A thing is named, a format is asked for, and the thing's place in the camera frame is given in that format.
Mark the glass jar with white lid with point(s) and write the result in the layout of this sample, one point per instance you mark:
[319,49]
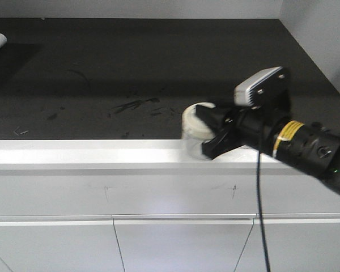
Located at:
[195,132]

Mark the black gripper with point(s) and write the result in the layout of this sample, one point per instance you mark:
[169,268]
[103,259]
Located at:
[253,127]

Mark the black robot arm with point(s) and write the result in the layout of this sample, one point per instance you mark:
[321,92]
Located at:
[310,149]

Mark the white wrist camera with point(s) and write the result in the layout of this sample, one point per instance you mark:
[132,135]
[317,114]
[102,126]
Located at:
[262,88]

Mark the white fume hood base cabinet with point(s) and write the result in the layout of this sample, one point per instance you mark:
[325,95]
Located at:
[102,205]

